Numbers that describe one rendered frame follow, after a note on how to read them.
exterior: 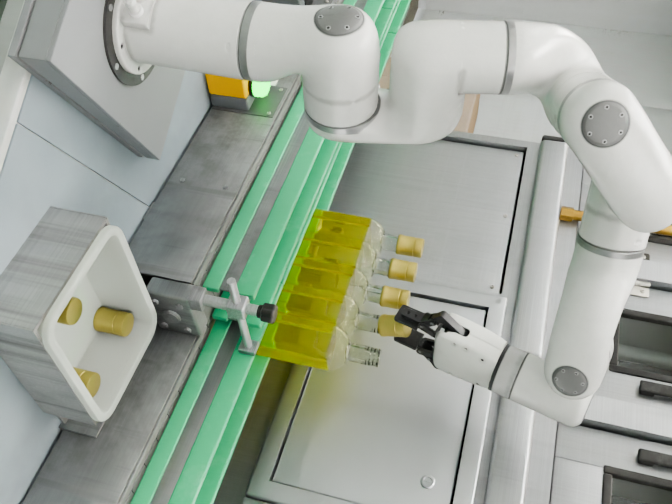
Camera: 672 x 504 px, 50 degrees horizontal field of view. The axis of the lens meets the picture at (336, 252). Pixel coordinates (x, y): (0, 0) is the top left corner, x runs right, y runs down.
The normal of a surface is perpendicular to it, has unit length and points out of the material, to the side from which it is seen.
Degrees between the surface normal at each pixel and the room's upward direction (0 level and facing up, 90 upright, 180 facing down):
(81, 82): 3
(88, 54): 3
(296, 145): 90
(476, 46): 81
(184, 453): 90
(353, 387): 90
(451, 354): 109
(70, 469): 90
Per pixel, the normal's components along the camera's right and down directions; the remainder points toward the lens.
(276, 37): -0.25, 0.08
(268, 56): -0.29, 0.46
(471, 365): -0.52, 0.62
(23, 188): 0.96, 0.18
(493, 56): -0.06, 0.23
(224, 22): -0.14, -0.13
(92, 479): -0.05, -0.64
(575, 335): -0.51, 0.18
